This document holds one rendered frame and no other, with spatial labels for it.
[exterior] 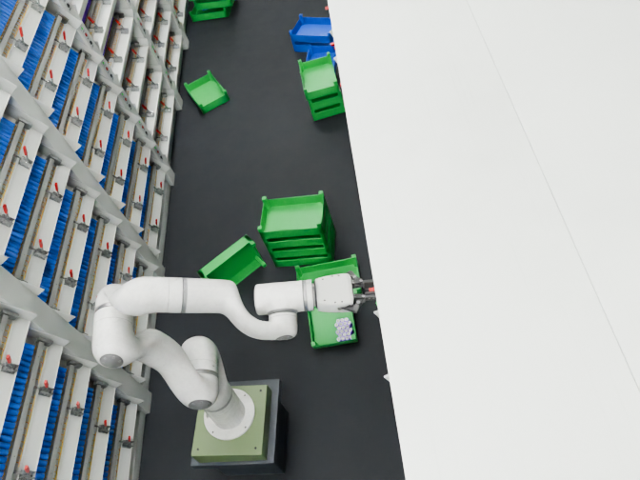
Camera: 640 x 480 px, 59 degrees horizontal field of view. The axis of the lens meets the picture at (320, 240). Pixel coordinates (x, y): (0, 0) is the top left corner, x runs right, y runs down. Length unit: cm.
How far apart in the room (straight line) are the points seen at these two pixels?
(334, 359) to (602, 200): 204
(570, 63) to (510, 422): 47
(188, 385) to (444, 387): 133
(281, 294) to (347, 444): 106
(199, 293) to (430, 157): 91
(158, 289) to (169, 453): 132
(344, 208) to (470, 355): 253
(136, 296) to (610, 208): 111
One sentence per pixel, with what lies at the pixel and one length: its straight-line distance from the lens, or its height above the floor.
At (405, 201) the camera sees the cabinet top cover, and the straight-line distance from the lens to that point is 64.
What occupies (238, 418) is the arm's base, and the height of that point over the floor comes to 40.
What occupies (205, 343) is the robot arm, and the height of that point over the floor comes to 76.
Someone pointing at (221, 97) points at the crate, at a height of 5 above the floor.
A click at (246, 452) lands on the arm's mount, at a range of 215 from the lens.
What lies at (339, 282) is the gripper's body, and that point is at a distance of 155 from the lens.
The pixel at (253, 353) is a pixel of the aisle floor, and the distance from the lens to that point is 270.
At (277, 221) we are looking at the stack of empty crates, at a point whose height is 24.
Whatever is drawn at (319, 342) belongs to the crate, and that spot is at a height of 1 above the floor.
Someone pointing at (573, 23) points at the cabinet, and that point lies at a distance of 87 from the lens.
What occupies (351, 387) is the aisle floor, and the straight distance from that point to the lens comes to 252.
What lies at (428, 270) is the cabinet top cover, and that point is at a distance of 59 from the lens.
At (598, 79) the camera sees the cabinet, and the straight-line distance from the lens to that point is 78.
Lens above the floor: 230
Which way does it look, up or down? 52 degrees down
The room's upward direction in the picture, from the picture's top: 20 degrees counter-clockwise
